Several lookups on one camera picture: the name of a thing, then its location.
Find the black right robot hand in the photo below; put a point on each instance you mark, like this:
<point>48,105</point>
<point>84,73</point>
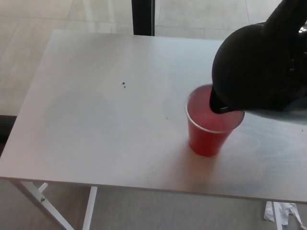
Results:
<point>299,52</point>

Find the black electric kettle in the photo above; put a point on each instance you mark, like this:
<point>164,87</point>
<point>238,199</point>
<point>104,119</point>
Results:
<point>251,62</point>

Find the red plastic cup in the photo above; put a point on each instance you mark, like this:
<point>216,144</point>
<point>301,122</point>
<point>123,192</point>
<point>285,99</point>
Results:
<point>206,141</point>

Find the crumpled white paper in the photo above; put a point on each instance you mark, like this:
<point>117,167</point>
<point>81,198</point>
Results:
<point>285,213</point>

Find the straight white table leg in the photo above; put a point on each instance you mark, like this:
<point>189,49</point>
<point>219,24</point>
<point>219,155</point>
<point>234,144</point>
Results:
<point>90,206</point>

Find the slanted white table leg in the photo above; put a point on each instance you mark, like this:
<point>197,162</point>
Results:
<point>36,201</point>

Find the black window frame post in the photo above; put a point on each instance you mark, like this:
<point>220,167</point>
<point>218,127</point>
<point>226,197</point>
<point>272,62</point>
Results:
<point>142,16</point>

